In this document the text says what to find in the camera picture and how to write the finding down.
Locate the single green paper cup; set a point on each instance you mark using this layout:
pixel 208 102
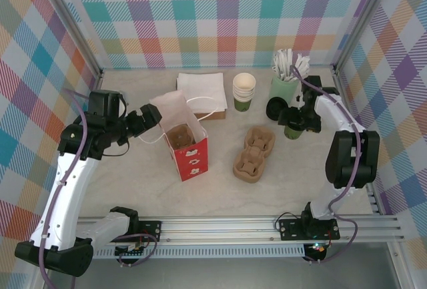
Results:
pixel 293 134

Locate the red white paper gift bag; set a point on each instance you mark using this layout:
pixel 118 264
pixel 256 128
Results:
pixel 193 162

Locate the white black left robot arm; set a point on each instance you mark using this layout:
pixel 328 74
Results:
pixel 66 185

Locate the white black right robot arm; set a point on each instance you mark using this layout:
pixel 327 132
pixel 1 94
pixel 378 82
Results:
pixel 347 159

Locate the black plastic lid stack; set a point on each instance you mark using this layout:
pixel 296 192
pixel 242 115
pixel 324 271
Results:
pixel 275 108

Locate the mint green holder cup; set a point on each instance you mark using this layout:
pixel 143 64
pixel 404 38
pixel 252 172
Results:
pixel 282 88

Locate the white wrapped stirrer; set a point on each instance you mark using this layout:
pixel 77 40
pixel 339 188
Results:
pixel 305 67
pixel 289 57
pixel 283 60
pixel 299 63
pixel 277 65

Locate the brown cardboard cup carrier stack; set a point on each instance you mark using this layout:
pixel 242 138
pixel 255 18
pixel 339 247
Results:
pixel 253 155

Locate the green paper cup stack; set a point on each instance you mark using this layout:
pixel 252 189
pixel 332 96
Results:
pixel 243 83

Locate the white paper napkin stack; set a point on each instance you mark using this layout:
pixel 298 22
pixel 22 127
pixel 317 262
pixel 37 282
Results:
pixel 207 85

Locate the brown cardboard napkin box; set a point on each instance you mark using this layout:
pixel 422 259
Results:
pixel 217 115

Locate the aluminium frame post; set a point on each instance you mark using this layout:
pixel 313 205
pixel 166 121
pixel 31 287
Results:
pixel 362 18
pixel 78 32

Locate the long aluminium base rail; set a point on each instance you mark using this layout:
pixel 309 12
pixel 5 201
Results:
pixel 217 229

